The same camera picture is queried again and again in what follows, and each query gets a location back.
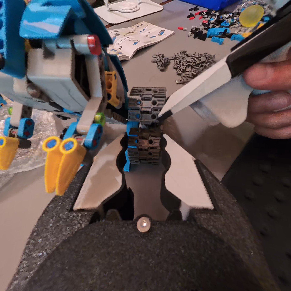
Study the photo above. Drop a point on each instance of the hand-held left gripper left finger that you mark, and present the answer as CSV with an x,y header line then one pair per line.
x,y
102,181

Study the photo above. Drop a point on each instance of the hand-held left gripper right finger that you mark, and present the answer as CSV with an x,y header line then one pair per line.
x,y
186,181

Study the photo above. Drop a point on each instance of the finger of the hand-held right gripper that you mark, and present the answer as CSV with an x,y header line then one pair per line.
x,y
200,84

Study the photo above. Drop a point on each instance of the pile of grey track links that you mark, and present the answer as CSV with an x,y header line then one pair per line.
x,y
188,63

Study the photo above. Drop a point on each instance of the blue toy robot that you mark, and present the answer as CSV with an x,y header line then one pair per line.
x,y
56,75

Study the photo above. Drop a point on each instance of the grey desk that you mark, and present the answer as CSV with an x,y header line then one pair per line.
x,y
204,141

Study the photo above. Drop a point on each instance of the person's right hand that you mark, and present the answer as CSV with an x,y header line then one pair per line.
x,y
272,109

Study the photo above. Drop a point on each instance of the yellow translucent dome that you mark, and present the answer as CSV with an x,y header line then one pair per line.
x,y
251,16

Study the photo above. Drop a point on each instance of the heap of loose toy parts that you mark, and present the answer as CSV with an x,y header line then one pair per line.
x,y
218,25

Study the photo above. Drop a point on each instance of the blue plastic bin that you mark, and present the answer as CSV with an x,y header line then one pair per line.
x,y
209,4

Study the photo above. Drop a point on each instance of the instruction booklet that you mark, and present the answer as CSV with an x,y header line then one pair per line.
x,y
141,36

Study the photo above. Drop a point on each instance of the bubble wrap bag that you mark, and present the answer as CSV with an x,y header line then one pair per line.
x,y
36,141

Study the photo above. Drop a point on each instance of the black perforated pad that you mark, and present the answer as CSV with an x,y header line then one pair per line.
x,y
261,216

